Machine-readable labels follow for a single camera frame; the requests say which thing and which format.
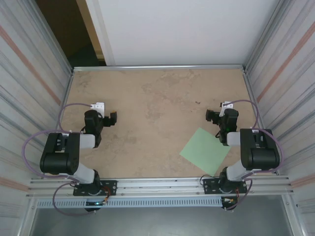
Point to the aluminium table side rail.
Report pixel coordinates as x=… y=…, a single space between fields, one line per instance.
x=248 y=86
x=68 y=86

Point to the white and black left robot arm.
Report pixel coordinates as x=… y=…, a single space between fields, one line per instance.
x=59 y=152

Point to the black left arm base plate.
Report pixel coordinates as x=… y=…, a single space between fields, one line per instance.
x=112 y=184

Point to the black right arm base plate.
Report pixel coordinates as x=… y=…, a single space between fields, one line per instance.
x=211 y=186

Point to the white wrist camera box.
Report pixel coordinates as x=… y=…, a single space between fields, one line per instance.
x=98 y=106
x=226 y=105

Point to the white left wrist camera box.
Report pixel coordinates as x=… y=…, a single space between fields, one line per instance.
x=98 y=106

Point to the black base connector module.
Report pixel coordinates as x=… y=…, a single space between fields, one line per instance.
x=230 y=206
x=93 y=209

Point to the aluminium frame crossbar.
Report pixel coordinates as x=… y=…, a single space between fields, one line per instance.
x=160 y=67

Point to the green paper sheet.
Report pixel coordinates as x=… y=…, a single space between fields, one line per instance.
x=201 y=152

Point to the grey metal shelf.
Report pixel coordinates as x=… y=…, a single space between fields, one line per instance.
x=157 y=221

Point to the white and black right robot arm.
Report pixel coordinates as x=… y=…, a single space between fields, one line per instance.
x=261 y=152

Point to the wide aluminium mounting rail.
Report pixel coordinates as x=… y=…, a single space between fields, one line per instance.
x=160 y=186

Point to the aluminium frame post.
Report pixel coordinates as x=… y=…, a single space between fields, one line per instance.
x=52 y=37
x=27 y=218
x=290 y=216
x=263 y=37

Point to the beige door frame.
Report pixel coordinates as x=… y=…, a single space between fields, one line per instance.
x=89 y=24

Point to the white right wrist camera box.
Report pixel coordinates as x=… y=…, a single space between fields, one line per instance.
x=226 y=105

